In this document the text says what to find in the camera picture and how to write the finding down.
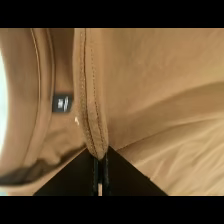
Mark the tan T-shirt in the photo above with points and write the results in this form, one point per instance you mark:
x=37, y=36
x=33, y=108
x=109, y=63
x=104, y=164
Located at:
x=143, y=93

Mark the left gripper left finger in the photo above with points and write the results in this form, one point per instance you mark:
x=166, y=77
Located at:
x=75, y=178

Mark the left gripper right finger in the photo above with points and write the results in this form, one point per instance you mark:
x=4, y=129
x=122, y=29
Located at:
x=128, y=178

